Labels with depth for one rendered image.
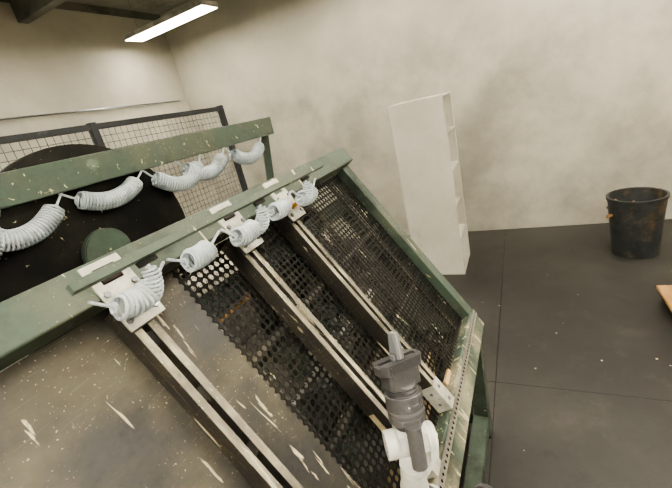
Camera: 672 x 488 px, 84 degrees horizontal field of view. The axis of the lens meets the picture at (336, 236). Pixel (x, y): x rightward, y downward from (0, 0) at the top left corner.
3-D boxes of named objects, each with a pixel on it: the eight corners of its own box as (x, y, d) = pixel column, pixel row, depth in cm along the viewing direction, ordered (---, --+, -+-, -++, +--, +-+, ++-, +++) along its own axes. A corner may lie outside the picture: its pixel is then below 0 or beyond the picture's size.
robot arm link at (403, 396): (430, 353, 87) (439, 403, 87) (404, 345, 95) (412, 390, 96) (386, 372, 81) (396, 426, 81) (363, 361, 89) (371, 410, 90)
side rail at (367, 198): (453, 323, 219) (469, 315, 213) (330, 180, 217) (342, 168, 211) (456, 315, 226) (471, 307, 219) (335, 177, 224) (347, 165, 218)
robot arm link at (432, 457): (428, 413, 91) (430, 451, 96) (392, 421, 90) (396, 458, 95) (439, 437, 85) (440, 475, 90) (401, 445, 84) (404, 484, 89)
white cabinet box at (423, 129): (465, 274, 446) (442, 94, 382) (416, 274, 472) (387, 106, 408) (470, 253, 496) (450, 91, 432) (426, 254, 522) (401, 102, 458)
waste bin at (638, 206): (674, 261, 375) (678, 199, 355) (608, 262, 399) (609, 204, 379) (657, 240, 420) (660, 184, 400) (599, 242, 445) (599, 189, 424)
